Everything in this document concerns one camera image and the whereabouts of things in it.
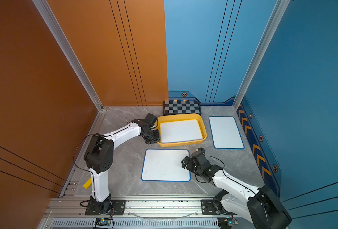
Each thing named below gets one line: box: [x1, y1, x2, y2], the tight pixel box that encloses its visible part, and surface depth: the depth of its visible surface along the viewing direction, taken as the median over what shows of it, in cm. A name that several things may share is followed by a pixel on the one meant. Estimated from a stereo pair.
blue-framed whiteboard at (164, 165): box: [140, 148, 191, 183], surface depth 91 cm
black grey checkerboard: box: [162, 99, 202, 116], surface depth 118 cm
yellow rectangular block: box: [82, 177, 93, 190], surface depth 82 cm
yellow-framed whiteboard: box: [159, 119, 203, 144], surface depth 105 cm
